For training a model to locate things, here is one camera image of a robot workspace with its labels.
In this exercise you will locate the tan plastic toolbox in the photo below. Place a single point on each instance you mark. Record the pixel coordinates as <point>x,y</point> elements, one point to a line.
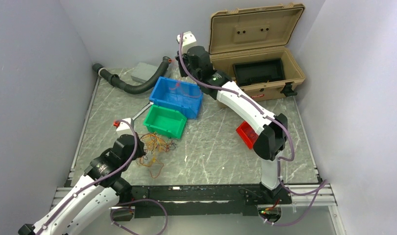
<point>256,34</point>

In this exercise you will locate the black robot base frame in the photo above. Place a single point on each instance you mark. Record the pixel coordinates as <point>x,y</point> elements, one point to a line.
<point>243,199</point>

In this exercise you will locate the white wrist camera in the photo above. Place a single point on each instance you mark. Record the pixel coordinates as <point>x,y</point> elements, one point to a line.
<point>123,127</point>
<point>188,40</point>

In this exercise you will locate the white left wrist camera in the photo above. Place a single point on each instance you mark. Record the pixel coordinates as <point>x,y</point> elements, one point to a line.
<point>123,127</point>

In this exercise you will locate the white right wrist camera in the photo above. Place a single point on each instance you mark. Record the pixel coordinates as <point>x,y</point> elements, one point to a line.
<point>188,40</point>

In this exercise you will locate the blue plastic bin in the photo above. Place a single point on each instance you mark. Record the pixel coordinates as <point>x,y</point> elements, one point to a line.
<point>178,95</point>

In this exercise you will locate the red plastic bin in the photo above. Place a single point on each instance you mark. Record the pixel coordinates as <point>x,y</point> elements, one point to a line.
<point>247,134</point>

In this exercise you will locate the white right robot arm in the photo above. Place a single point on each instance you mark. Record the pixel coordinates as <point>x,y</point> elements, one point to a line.
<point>270,128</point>

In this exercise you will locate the silver open-end wrench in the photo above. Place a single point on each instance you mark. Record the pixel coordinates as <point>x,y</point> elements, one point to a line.
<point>142,110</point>

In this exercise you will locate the grey flat block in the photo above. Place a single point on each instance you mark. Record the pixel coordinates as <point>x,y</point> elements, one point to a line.
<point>144,72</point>

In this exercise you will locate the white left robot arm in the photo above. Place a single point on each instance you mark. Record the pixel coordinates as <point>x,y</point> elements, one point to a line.
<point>99,188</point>

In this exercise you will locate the green plastic bin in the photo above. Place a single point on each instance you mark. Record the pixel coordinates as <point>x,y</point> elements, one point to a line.
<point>165,121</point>

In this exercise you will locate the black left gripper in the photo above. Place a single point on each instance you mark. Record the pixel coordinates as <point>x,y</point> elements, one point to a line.
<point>140,146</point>

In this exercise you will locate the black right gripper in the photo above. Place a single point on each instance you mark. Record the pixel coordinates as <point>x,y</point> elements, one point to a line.
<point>183,74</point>

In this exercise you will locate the black toolbox tray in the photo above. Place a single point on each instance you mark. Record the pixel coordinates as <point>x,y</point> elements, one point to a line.
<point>259,72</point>

